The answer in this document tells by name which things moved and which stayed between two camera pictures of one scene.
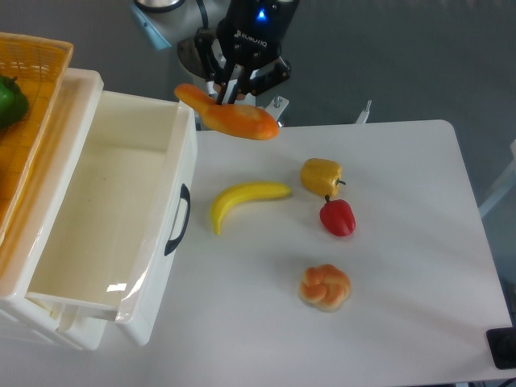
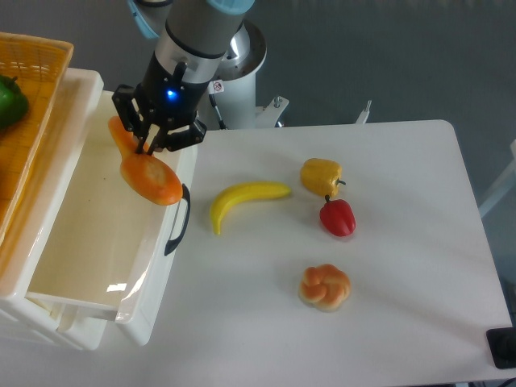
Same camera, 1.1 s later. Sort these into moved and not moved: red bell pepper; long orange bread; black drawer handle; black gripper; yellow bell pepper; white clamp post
Moved: black gripper; long orange bread
Not moved: black drawer handle; red bell pepper; yellow bell pepper; white clamp post
